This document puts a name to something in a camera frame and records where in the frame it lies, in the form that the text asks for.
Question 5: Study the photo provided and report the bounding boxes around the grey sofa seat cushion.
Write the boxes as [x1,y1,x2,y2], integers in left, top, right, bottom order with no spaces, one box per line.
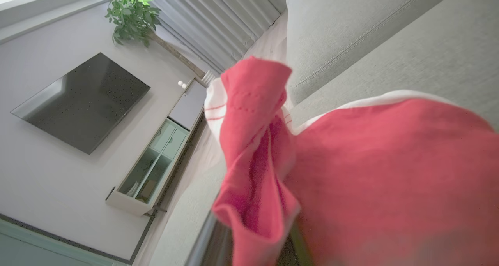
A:
[286,0,462,105]

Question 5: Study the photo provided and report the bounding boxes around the white ribbed plant pot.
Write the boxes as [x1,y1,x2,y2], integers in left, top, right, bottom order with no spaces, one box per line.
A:
[200,70,217,87]

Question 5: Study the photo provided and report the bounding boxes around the red shorts with white stripe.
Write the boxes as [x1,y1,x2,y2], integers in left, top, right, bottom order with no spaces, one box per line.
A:
[204,56,499,266]

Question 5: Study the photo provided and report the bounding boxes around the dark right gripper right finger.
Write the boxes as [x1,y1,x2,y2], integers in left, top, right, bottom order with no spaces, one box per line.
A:
[279,219,312,266]

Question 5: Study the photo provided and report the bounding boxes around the white mint television cabinet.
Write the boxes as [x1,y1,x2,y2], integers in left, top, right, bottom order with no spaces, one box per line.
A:
[105,79,207,217]

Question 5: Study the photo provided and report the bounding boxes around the large grey sofa seat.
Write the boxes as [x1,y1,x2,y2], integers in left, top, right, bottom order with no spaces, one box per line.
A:
[148,0,499,266]

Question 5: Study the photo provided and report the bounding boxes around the grey pleated curtain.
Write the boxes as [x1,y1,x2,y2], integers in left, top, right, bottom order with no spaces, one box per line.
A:
[138,0,287,74]

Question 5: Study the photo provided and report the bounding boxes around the black flat television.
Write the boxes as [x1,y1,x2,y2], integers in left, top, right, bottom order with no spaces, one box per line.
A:
[11,52,151,155]

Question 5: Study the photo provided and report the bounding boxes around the green potted tree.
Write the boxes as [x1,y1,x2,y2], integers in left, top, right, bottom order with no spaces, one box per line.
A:
[105,0,207,80]

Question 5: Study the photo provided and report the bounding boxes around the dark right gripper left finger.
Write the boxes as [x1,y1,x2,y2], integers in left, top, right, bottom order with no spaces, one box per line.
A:
[186,210,234,266]

